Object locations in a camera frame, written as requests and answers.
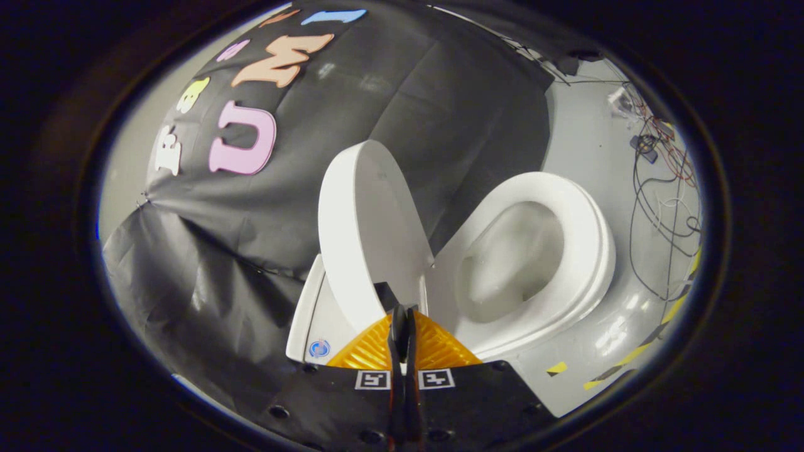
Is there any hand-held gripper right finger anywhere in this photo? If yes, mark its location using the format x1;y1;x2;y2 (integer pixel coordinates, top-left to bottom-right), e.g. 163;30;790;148
405;306;558;452

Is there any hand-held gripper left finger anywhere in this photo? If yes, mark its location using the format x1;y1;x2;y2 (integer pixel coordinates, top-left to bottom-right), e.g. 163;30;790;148
251;306;406;452

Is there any white toilet lid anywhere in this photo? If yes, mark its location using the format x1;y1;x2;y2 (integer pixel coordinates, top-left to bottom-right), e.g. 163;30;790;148
317;139;435;333

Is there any long yellow black tape strip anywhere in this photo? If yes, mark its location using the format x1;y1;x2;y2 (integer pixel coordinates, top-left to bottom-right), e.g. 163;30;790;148
583;248;703;391

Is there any black backdrop cloth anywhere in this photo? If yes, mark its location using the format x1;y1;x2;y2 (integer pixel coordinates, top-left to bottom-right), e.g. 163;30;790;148
100;0;604;434

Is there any tangle of floor cables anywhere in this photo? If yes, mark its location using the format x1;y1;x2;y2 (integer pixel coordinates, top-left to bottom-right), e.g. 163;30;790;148
606;82;703;302

